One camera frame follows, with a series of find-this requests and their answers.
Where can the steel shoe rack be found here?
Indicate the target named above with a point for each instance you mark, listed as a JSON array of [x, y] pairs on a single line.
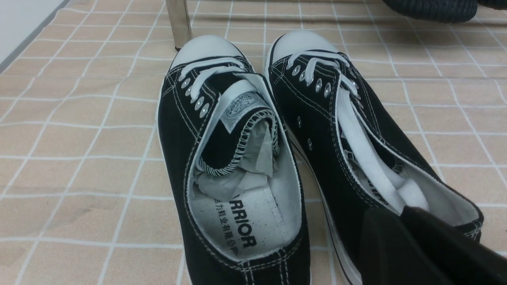
[[179, 22]]

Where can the black canvas sneaker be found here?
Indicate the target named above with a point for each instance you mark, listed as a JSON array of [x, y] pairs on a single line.
[[232, 171], [358, 155]]

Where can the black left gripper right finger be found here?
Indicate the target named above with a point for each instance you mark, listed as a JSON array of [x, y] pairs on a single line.
[[461, 259]]

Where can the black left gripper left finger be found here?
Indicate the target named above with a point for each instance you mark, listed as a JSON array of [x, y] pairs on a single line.
[[389, 255]]

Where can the black ribbed shoe left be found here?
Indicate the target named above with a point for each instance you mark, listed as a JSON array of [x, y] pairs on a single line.
[[443, 11]]

